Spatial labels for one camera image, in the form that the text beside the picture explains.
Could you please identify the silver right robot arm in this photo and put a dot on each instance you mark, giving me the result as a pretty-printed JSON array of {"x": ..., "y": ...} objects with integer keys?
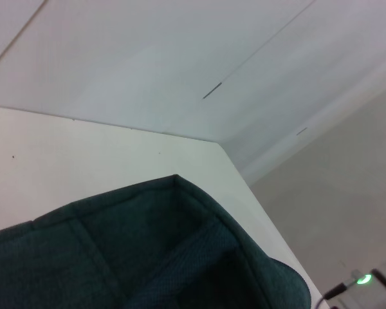
[{"x": 364, "y": 279}]

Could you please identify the dark teal insulated lunch bag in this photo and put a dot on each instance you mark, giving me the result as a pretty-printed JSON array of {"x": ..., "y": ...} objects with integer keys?
[{"x": 132, "y": 251}]

